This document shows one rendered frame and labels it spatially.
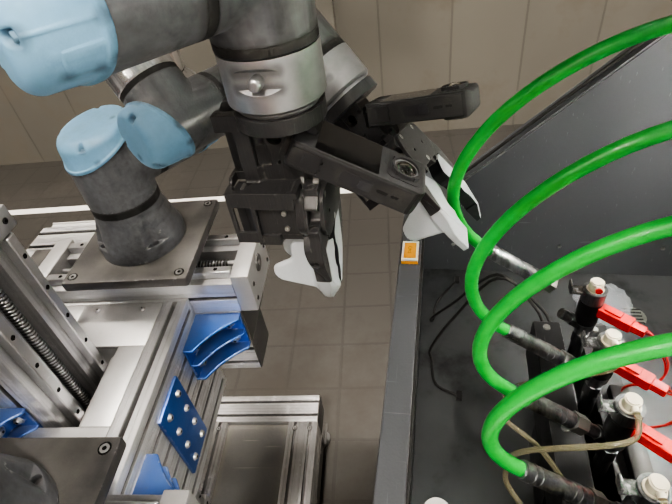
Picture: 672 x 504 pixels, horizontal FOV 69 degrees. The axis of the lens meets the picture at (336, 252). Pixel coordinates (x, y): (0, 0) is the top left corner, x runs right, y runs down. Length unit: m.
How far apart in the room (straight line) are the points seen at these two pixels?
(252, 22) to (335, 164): 0.12
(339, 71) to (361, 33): 2.49
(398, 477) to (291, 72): 0.50
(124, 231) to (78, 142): 0.16
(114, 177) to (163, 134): 0.29
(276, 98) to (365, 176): 0.09
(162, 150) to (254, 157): 0.18
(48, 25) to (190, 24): 0.07
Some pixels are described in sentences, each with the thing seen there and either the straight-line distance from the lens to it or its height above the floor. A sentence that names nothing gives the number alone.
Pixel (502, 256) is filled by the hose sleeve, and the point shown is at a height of 1.16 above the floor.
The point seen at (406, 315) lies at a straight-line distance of 0.82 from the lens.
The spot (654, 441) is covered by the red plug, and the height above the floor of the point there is 1.08.
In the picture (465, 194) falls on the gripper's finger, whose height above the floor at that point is 1.22.
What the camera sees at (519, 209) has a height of 1.29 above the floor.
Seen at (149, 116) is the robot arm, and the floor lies 1.36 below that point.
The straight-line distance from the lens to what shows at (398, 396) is 0.73.
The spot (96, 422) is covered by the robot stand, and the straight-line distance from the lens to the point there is 0.84.
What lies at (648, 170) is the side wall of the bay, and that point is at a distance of 0.98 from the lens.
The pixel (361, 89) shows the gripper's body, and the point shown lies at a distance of 0.55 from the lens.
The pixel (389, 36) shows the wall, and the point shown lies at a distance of 3.04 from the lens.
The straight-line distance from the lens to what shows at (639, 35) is 0.51.
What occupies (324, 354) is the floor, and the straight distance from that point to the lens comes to 1.98.
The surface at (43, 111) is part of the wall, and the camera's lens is 3.85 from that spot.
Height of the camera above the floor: 1.57
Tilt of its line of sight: 41 degrees down
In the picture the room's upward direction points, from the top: 9 degrees counter-clockwise
